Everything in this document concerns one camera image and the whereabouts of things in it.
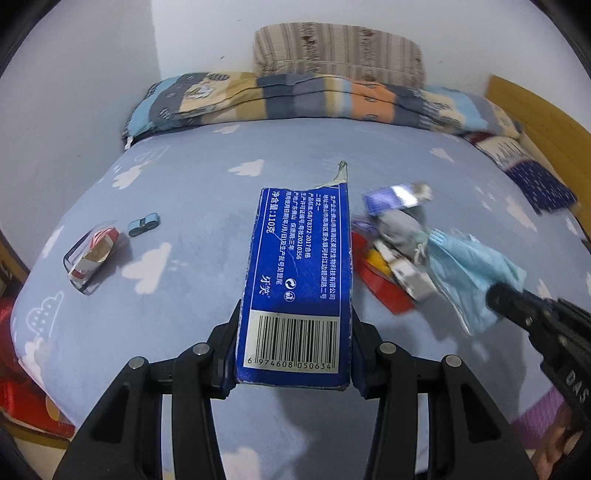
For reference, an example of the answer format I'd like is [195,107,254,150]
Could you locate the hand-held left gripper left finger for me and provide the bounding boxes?
[58,300,243,480]

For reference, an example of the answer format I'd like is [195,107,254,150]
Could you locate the purple plastic basket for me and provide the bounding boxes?
[512,385,573,444]

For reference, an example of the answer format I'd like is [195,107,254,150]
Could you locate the blue white packet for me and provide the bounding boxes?
[364,182,432,215]

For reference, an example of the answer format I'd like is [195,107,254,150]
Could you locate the navy speckled pillow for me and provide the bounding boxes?
[503,157,580,215]

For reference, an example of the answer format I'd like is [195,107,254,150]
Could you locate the beige striped pillow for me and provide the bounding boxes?
[253,24,426,86]

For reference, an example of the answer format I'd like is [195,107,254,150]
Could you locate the patchwork cartoon quilt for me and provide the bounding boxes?
[122,71,525,151]

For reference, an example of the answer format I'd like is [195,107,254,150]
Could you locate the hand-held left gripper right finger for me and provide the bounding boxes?
[348,305,536,480]

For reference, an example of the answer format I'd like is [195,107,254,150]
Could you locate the grey crumpled cloth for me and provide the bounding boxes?
[376,208,432,259]

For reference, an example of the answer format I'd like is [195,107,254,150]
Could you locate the small blue carton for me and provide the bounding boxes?
[128,212,162,237]

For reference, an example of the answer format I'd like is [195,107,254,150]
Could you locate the white red patterned cloth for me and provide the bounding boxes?
[466,131,525,169]

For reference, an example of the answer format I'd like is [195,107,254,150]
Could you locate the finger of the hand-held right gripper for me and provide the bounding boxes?
[486,281,560,339]

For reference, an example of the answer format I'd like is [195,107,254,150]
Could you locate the red white cigarette pack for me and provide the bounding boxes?
[62,224,123,296]

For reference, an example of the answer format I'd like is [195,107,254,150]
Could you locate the blue toothpaste box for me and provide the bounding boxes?
[235,161,356,393]

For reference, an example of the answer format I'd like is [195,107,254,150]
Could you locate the person's right forearm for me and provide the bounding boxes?
[542,408,591,480]

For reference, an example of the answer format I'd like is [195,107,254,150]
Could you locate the light blue face mask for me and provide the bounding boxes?
[425,231,527,335]

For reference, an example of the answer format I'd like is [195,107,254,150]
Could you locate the clothes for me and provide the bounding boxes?
[376,240,437,301]

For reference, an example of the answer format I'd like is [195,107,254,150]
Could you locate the wooden headboard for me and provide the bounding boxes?
[487,75,591,222]

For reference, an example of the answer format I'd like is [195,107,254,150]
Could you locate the red shiny bag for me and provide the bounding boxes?
[0,295,77,439]

